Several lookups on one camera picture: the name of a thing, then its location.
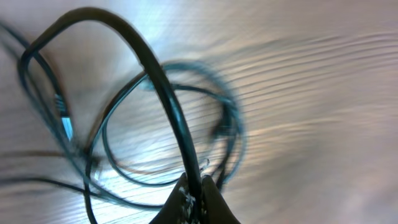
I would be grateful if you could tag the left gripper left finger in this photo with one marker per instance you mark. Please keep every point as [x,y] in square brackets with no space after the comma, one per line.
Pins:
[178,207]

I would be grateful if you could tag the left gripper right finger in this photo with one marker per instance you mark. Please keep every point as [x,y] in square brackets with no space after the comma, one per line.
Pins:
[215,209]

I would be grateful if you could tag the black cable silver plugs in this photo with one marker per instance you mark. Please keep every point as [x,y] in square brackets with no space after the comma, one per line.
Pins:
[230,125]

